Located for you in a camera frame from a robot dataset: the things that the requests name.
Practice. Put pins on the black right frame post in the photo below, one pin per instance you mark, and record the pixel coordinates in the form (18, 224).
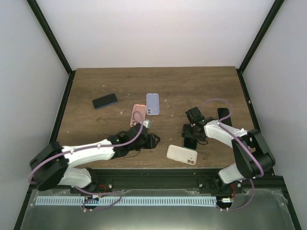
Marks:
(277, 4)

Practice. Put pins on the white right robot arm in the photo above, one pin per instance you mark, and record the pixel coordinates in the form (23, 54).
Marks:
(253, 157)

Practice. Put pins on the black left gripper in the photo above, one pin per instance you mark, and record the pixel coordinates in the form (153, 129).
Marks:
(152, 145)

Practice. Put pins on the white black phone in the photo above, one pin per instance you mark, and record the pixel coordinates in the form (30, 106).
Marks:
(222, 113)

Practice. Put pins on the white phone case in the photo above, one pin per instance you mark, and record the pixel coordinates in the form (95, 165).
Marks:
(182, 155)

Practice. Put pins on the blue black phone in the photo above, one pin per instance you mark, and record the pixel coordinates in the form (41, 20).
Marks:
(105, 101)

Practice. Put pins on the grey metal front plate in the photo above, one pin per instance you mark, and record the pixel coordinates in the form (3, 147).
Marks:
(259, 209)

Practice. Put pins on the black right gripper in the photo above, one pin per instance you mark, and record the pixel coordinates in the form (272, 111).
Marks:
(185, 132)

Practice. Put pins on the black left frame post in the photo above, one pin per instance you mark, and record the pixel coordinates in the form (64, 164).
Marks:
(34, 6)

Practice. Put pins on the light blue slotted cable duct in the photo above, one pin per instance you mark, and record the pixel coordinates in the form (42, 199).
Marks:
(202, 201)

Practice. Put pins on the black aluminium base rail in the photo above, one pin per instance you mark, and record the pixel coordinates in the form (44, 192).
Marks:
(203, 180)

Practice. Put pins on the black frame post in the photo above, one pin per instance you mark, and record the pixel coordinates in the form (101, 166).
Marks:
(277, 4)
(34, 6)

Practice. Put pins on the lavender phone case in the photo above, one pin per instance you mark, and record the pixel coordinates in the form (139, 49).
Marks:
(152, 104)

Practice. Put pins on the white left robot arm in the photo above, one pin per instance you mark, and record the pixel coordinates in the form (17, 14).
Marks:
(60, 165)

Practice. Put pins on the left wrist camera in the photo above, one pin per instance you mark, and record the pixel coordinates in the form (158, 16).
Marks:
(147, 124)

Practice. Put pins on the teal black phone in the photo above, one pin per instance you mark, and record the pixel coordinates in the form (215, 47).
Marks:
(190, 143)

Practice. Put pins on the pink phone case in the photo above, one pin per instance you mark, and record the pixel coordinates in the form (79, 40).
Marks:
(138, 114)

